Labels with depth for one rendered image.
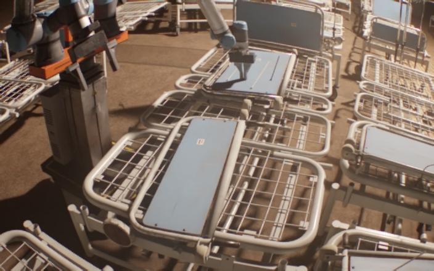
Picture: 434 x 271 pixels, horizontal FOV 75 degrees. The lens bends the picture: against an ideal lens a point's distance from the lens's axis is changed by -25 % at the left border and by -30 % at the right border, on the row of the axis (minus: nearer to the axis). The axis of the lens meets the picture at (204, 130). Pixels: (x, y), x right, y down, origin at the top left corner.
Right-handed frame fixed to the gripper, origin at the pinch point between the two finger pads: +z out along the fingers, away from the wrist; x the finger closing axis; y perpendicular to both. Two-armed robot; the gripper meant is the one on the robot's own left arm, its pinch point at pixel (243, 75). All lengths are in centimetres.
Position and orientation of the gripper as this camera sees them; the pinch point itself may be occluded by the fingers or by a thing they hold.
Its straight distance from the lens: 198.5
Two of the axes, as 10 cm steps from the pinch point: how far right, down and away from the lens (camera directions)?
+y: 2.9, -4.9, 8.2
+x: -9.5, -0.8, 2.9
